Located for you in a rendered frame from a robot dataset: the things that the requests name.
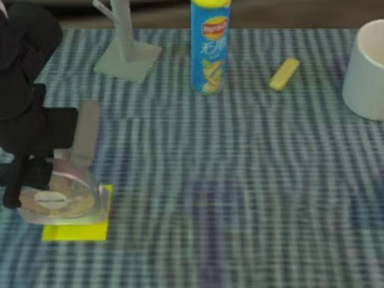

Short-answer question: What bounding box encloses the clear tape dispenser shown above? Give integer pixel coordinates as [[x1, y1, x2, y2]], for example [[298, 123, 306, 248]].
[[16, 100, 109, 226]]

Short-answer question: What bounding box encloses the yellow sticky note pad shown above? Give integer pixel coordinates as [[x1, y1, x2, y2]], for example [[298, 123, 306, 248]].
[[41, 184, 114, 242]]

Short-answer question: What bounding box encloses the white stand with square base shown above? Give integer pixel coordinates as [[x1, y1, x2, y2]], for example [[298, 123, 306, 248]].
[[92, 0, 163, 84]]

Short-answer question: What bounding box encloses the blue checked tablecloth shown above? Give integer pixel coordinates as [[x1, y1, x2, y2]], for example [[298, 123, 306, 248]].
[[0, 28, 384, 288]]

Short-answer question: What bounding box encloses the blue potato chip can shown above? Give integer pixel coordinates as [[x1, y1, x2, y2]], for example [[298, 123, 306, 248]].
[[190, 0, 232, 97]]

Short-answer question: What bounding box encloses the yellow rectangular eraser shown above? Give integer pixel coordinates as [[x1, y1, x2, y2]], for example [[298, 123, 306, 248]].
[[268, 57, 301, 91]]

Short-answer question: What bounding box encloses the white mug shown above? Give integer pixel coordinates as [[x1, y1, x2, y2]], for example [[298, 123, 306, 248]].
[[341, 19, 384, 122]]

